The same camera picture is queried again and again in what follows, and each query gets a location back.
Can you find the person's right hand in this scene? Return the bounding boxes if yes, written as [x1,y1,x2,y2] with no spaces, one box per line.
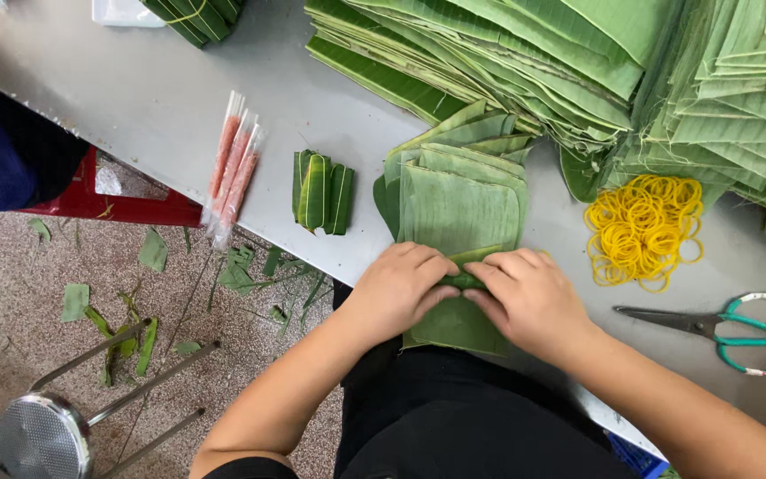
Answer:
[462,249,601,365]

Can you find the person's left hand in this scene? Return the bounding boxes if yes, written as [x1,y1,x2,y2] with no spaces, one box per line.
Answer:
[348,242,462,347]

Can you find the banana leaf piece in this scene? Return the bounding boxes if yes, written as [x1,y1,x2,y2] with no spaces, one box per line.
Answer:
[402,245,514,357]

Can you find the leaf-wrapped parcel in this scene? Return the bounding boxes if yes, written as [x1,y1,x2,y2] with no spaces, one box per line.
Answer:
[292,149,317,224]
[297,153,332,234]
[323,163,356,236]

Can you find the small stack of cut leaves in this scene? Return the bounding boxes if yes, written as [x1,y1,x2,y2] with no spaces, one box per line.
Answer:
[373,100,535,267]

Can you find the person's black clothing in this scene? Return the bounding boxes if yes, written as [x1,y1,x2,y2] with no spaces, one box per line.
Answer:
[201,279,643,479]

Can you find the pile of yellow rubber bands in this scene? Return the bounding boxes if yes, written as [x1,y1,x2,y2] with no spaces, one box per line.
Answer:
[584,174,706,294]

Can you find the blue plastic crate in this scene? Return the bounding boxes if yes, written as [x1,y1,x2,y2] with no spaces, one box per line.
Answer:
[605,430,670,479]

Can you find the plastic-wrapped pink sausage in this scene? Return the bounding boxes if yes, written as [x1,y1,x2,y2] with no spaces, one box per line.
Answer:
[212,124,268,251]
[202,91,246,224]
[207,110,259,235]

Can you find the scattered leaf scraps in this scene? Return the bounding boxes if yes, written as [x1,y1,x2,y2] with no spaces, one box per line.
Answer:
[0,216,335,391]

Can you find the large pile of banana leaves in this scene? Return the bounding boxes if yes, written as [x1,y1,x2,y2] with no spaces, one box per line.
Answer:
[303,0,658,204]

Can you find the red plastic stool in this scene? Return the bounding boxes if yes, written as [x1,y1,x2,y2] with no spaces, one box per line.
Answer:
[17,145,203,228]

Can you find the pale pile of banana leaves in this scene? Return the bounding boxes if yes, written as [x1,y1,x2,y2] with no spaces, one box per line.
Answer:
[606,0,766,267]

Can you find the banded bundle of leaf parcels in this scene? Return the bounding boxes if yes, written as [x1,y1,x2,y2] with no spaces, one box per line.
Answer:
[138,0,246,49]

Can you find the metal stool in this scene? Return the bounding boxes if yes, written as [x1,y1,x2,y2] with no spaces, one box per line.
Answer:
[0,318,222,479]

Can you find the white plastic tray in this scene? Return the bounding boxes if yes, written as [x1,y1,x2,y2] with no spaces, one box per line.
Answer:
[92,0,166,28]

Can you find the green-handled scissors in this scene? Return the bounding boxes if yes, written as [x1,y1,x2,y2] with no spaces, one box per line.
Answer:
[613,292,766,377]

